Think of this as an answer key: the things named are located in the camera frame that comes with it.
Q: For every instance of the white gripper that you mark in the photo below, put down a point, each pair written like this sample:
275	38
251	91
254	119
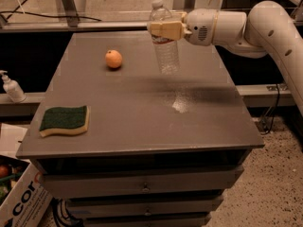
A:
200	27

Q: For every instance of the clear plastic water bottle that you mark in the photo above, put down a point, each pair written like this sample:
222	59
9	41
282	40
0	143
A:
166	50

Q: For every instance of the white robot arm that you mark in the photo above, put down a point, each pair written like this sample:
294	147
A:
266	30

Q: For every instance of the white pump dispenser bottle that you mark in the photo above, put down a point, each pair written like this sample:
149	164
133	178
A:
12	88

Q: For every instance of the orange fruit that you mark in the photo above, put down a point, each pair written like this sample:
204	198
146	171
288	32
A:
113	59

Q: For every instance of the grey drawer cabinet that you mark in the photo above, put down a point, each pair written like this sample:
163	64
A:
159	150

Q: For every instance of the green and yellow sponge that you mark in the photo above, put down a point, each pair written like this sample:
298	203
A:
65	121

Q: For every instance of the red tomato in box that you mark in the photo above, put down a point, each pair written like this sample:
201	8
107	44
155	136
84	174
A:
4	171

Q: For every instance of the white cardboard box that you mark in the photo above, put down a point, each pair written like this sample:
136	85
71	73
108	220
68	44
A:
23	199

